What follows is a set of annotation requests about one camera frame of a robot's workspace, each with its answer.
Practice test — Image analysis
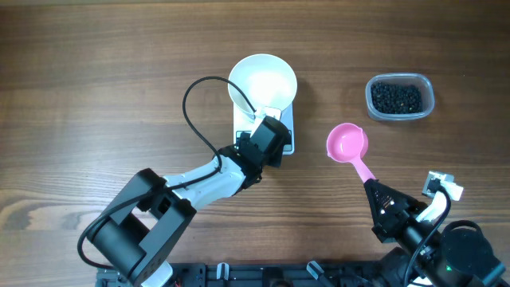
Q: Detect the black peppercorns pile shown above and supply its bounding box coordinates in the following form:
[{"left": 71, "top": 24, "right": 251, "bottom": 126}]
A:
[{"left": 371, "top": 82, "right": 423, "bottom": 114}]

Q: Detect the white digital kitchen scale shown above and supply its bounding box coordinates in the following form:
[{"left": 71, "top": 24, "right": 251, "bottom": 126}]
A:
[{"left": 233, "top": 102, "right": 296, "bottom": 156}]

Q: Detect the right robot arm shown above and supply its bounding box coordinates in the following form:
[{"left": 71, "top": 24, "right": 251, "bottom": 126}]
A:
[{"left": 363, "top": 178, "right": 509, "bottom": 287}]

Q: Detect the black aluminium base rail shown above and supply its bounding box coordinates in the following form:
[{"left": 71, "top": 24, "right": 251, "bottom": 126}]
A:
[{"left": 95, "top": 261, "right": 399, "bottom": 287}]

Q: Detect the clear plastic container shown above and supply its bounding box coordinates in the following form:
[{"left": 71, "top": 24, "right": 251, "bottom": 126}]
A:
[{"left": 365, "top": 73, "right": 435, "bottom": 121}]

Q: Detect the pink plastic measuring scoop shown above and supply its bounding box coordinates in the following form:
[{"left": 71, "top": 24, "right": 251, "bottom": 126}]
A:
[{"left": 326, "top": 123, "right": 375, "bottom": 183}]

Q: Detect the white bowl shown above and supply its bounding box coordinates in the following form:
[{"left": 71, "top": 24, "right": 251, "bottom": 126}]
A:
[{"left": 228, "top": 53, "right": 298, "bottom": 121}]

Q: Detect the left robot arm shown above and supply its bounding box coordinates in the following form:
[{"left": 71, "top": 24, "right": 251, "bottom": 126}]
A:
[{"left": 81, "top": 116, "right": 292, "bottom": 286}]

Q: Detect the left black camera cable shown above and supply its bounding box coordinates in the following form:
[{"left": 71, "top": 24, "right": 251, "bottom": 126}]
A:
[{"left": 76, "top": 76, "right": 258, "bottom": 270}]

